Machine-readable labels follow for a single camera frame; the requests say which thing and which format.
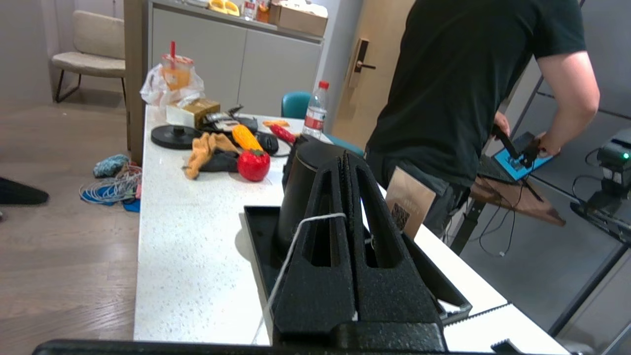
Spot red toy tomato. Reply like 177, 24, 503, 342
237, 149, 271, 182

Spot beige upholstered chair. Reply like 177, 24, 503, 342
51, 10, 127, 105

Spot orange drink cup red straw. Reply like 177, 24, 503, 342
161, 40, 194, 93

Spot tan cloth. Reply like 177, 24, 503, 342
183, 132, 241, 180

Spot pink toy vegetable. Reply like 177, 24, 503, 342
269, 123, 297, 145

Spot small tan cardboard box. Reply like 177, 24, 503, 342
166, 98, 221, 130

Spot black round kettle base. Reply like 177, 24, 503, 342
150, 124, 204, 150

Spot plastic bottle red cap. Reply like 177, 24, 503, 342
302, 80, 330, 142

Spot black wedge-shaped object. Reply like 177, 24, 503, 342
0, 176, 50, 206

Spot white plastic bag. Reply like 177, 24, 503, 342
140, 63, 206, 110

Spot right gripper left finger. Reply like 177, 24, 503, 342
273, 158, 356, 346

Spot beige wooden door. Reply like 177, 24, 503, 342
328, 0, 416, 149

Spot yellow toy corn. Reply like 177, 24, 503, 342
231, 124, 265, 153

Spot dark door handle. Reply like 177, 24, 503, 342
352, 38, 377, 89

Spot person in black t-shirt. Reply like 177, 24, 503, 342
365, 0, 600, 238

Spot pyramid tea bag with string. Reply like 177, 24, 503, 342
251, 212, 348, 346

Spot person's bare hand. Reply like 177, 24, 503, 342
492, 111, 512, 140
537, 131, 563, 157

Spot black desk cable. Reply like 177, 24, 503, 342
479, 181, 519, 259

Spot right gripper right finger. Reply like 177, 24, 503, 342
344, 150, 440, 324

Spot black computer mouse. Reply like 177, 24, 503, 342
253, 130, 280, 155

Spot blue-grey knitted rag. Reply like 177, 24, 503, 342
93, 154, 130, 178

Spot brown QR code sign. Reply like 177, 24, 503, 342
385, 167, 437, 240

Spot white and blue cable bundle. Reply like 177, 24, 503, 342
79, 165, 144, 213

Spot black electric kettle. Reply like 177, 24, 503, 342
275, 141, 366, 253

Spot black fabric piece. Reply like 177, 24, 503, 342
199, 149, 241, 174

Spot teal chair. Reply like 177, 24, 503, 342
281, 91, 366, 157

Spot wooden desk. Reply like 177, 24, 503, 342
470, 175, 567, 228

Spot yellow object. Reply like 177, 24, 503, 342
208, 0, 241, 17

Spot black and white electronic device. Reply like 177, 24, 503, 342
201, 105, 260, 135

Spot brown cardboard box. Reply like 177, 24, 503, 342
269, 1, 329, 38

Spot black serving tray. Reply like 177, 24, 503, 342
244, 205, 306, 341

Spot grey sideboard cabinet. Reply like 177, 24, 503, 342
148, 0, 327, 120

